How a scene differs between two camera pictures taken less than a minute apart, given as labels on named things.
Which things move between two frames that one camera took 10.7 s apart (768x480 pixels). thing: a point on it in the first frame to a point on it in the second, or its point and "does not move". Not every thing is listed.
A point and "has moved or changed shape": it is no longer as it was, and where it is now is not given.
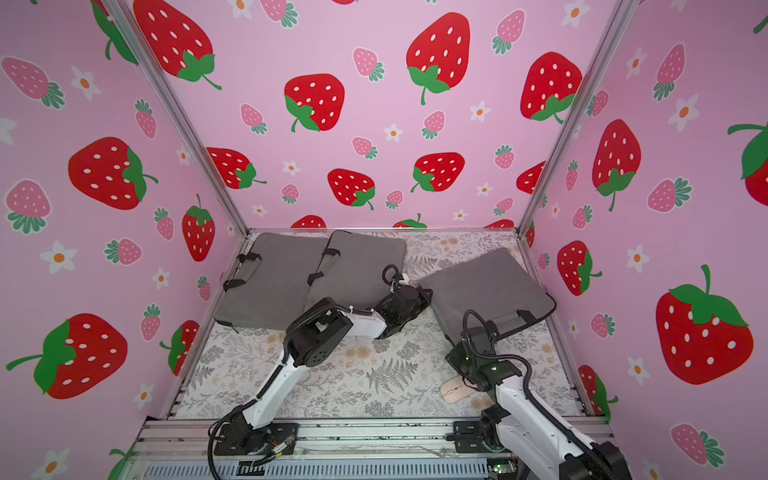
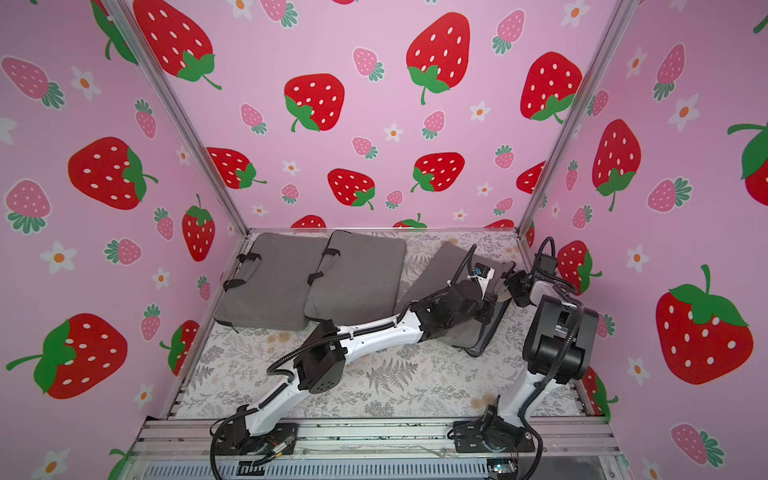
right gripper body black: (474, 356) to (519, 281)
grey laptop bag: (352, 269) does not move
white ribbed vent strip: (324, 470) does not move
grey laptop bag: (496, 285) has moved or changed shape
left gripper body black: (420, 303) to (480, 312)
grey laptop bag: (269, 280) does not move
